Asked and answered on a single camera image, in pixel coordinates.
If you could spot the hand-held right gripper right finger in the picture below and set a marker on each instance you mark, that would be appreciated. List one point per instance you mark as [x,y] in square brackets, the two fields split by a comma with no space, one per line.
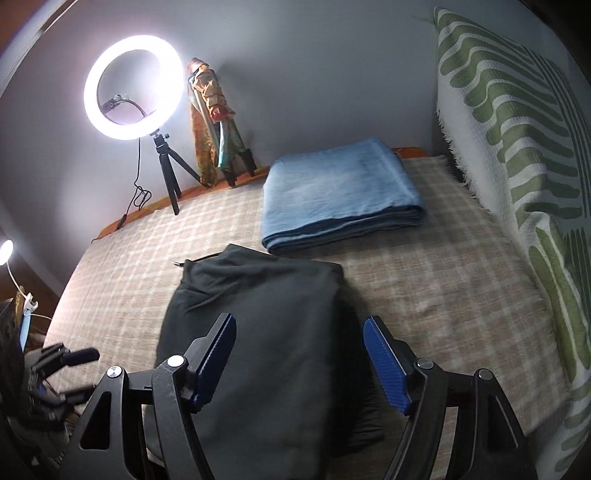
[388,364]

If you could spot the folded blue blanket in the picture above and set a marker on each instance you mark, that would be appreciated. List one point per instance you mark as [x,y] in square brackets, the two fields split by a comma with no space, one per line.
[341,194]

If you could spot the white green striped blanket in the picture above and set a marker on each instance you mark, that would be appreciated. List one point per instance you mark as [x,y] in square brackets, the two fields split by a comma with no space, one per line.
[508,138]

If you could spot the dark grey pants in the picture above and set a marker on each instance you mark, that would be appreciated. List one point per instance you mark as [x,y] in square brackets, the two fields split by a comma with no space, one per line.
[268,346]

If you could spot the white clip lamp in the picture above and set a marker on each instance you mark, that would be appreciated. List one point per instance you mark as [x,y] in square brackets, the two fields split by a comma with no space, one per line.
[5,251]

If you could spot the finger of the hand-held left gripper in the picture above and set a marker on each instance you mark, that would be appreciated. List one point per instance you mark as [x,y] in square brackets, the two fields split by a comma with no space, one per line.
[74,396]
[78,356]

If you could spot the orange wooden bed frame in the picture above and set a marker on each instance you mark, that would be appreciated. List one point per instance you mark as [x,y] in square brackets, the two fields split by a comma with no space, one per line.
[138,214]

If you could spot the black tripod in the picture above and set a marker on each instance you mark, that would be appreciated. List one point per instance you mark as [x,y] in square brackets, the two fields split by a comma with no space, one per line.
[165,166]

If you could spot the tripod wrapped in colourful cloth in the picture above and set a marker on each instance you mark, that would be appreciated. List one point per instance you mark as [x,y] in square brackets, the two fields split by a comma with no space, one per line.
[205,138]

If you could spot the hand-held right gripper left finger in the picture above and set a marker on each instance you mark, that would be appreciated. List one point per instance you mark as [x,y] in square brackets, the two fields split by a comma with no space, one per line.
[214,364]

